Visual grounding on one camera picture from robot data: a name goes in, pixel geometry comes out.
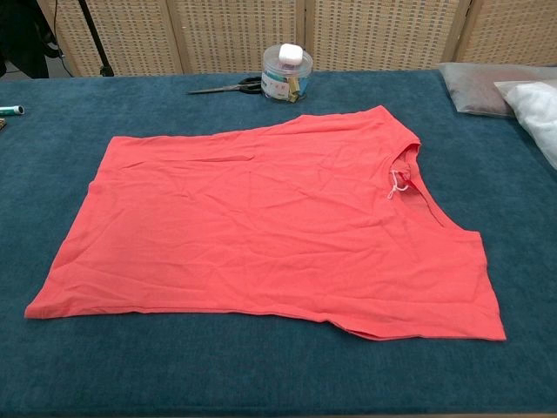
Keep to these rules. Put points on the white green marker pen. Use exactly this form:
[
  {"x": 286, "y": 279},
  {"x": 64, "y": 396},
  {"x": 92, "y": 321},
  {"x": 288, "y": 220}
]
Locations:
[{"x": 11, "y": 110}]

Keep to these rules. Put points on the red sleeveless shirt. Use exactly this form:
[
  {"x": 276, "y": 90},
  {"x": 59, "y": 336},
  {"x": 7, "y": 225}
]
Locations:
[{"x": 261, "y": 217}]

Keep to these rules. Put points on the clear plastic jar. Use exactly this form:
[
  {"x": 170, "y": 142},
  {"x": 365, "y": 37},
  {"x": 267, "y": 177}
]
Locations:
[{"x": 287, "y": 89}]

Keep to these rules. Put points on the bag with red garment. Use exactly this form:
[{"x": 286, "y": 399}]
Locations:
[{"x": 470, "y": 91}]

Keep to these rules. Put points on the black tripod stand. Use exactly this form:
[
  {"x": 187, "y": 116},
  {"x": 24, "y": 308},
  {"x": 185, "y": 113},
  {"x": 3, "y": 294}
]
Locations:
[{"x": 93, "y": 39}]

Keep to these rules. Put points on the blue carpet table mat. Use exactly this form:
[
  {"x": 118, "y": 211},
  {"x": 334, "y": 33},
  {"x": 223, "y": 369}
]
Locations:
[{"x": 278, "y": 374}]

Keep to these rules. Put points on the bag with white garment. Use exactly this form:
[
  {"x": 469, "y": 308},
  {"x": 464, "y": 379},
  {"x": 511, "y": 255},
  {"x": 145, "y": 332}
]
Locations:
[{"x": 537, "y": 109}]

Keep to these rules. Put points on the wicker folding screen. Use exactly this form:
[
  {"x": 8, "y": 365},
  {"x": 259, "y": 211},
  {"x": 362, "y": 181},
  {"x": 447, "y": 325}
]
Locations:
[{"x": 235, "y": 35}]

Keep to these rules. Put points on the white earbud case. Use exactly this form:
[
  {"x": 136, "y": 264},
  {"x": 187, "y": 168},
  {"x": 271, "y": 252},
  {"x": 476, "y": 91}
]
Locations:
[{"x": 290, "y": 54}]

